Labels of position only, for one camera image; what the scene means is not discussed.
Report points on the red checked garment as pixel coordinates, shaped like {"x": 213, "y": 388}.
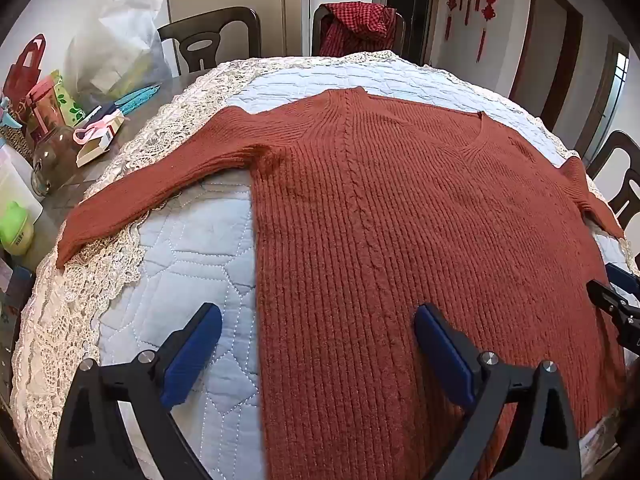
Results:
{"x": 357, "y": 25}

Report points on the white plastic container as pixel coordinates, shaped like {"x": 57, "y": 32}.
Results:
{"x": 17, "y": 185}

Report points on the dark wooden chair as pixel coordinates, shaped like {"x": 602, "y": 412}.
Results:
{"x": 400, "y": 35}
{"x": 625, "y": 170}
{"x": 210, "y": 35}

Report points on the brown wooden door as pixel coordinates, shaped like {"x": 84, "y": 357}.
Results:
{"x": 545, "y": 55}

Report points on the red gift bag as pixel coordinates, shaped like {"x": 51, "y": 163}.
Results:
{"x": 22, "y": 72}

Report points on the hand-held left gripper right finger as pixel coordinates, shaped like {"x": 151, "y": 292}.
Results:
{"x": 445, "y": 355}

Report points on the small box with pink ribbon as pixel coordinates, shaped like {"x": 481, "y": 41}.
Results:
{"x": 100, "y": 140}

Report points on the glass panel door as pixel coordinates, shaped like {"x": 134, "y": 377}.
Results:
{"x": 605, "y": 100}

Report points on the rust red knitted sweater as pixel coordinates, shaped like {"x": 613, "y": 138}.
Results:
{"x": 400, "y": 220}

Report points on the white plastic bag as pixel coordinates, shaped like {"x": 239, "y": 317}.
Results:
{"x": 115, "y": 50}

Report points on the teal knitted item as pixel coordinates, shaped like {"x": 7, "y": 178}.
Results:
{"x": 137, "y": 99}

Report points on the clear glass jar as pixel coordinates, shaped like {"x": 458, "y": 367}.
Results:
{"x": 52, "y": 160}

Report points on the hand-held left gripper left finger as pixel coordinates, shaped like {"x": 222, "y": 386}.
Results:
{"x": 192, "y": 355}

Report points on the green plastic cup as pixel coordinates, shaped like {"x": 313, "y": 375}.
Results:
{"x": 15, "y": 232}

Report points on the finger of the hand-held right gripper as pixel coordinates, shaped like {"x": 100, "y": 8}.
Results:
{"x": 607, "y": 302}
{"x": 620, "y": 275}

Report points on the green leaf print packet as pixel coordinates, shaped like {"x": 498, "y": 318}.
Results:
{"x": 67, "y": 100}

